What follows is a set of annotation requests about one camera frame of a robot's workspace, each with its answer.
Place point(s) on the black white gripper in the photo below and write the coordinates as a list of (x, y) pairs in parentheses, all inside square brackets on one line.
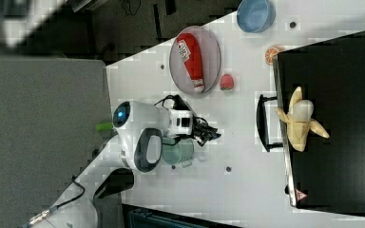
[(181, 122)]

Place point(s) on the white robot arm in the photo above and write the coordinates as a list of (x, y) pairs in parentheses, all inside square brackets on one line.
[(138, 145)]

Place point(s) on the silver toaster oven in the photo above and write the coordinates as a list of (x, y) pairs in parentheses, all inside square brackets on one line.
[(329, 174)]

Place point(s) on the pink plush strawberry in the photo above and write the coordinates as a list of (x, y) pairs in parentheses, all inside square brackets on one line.
[(226, 82)]

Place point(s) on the grey round plate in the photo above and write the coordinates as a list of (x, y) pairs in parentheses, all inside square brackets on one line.
[(211, 62)]

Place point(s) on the red plush ketchup bottle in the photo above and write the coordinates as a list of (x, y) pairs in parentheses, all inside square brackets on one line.
[(190, 52)]

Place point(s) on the green oval toy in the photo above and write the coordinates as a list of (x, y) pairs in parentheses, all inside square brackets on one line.
[(99, 127)]

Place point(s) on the orange slice toy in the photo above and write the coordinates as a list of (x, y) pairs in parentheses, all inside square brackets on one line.
[(270, 53)]

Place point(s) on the blue bowl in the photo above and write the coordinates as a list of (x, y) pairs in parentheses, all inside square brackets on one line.
[(255, 16)]

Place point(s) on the green cup with handle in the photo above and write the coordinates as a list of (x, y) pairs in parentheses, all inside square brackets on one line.
[(178, 152)]

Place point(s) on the blue metal frame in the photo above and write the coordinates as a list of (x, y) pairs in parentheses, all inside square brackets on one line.
[(139, 217)]

